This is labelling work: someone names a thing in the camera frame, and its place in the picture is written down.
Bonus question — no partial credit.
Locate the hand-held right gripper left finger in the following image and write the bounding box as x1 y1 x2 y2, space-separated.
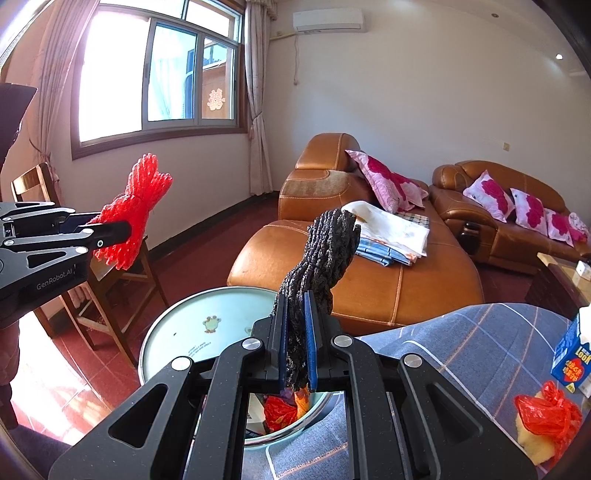
48 291 289 480

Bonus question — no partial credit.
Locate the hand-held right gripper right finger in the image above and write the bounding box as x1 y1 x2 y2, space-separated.
304 292 539 480

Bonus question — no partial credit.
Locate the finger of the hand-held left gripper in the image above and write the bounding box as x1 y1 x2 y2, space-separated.
0 200 101 238
0 222 133 278

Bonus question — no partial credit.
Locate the red foam fruit net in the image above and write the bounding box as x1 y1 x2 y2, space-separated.
85 154 174 271

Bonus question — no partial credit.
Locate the black foam fruit net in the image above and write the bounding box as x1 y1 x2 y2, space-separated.
276 208 362 391

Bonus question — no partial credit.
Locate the pale green trash bin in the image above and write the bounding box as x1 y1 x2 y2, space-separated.
139 286 345 446

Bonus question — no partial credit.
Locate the wooden chair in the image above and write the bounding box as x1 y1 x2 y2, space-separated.
11 161 169 354

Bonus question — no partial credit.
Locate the red plastic bag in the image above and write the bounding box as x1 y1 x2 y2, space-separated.
514 381 583 455
263 394 298 432

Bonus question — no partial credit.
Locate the blue striped folded cloth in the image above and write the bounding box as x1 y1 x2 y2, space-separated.
355 237 411 267

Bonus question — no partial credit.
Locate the brown leather chaise sofa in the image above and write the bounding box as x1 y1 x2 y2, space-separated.
227 133 485 324

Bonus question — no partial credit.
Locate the dark flat panel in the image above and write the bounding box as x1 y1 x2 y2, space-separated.
0 82 38 160

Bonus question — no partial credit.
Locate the cream curtain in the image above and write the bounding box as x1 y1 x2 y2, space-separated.
0 0 100 185
244 0 278 197

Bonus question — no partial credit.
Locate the white folded cloth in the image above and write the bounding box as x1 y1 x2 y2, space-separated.
342 200 430 259

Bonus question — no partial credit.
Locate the white framed window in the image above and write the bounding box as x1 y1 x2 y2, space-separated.
71 0 250 160

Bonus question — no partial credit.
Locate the checkered folded cloth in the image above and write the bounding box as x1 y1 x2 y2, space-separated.
397 211 432 229

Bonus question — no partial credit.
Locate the large pink floral pillow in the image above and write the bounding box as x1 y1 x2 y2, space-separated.
345 150 430 213

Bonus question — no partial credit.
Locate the brown leather three-seat sofa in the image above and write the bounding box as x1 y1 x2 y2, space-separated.
429 161 591 278

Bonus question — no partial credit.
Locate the dark wooden coffee table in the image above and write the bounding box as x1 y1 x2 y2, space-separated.
526 251 591 319

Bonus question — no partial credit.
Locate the white air conditioner pipe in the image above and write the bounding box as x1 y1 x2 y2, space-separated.
270 30 301 86

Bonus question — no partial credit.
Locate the blue standing carton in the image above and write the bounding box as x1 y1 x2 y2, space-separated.
550 307 591 393

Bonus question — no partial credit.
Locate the small pink patterned cushion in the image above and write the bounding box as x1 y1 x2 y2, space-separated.
568 212 589 243

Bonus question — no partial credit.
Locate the white air conditioner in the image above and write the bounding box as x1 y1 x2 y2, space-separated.
292 9 368 34

